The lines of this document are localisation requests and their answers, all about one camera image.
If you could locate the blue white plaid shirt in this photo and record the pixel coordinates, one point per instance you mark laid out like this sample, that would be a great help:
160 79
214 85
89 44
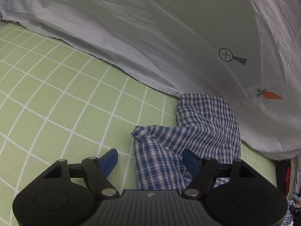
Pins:
206 125

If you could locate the black and red garment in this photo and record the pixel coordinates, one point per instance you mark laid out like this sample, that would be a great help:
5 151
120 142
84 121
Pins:
283 172

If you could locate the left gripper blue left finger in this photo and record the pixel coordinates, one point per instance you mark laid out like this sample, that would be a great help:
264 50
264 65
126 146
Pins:
96 172

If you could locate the grey printed bedsheet with carrots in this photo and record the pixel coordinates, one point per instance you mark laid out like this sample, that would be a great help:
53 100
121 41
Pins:
246 51

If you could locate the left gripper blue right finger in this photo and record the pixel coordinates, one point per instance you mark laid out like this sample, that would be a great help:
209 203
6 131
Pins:
202 172

